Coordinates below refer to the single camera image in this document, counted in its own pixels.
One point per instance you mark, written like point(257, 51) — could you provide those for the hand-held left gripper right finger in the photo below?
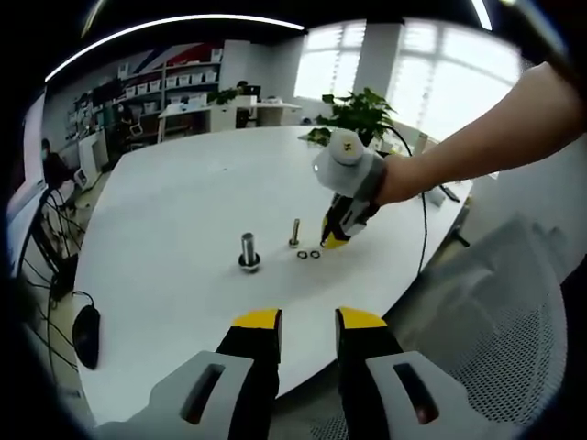
point(367, 366)

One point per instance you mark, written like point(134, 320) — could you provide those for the white desk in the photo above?
point(220, 114)

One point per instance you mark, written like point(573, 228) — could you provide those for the grey mesh office chair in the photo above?
point(481, 321)

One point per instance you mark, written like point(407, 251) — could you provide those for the curved ceiling light strip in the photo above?
point(160, 34)

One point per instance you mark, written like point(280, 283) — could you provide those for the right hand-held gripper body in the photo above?
point(344, 174)

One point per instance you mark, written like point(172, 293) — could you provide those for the small threaded steel stud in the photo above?
point(296, 231)

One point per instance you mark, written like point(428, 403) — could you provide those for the small green potted plant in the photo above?
point(222, 95)

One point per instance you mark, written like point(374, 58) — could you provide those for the storage shelf with white bins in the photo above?
point(151, 82)

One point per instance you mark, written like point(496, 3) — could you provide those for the black computer mouse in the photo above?
point(87, 339)

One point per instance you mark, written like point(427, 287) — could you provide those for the large threaded steel stud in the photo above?
point(247, 245)

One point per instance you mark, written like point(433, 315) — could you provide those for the large green potted plant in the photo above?
point(362, 110)

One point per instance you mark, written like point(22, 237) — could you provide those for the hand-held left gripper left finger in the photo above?
point(250, 366)

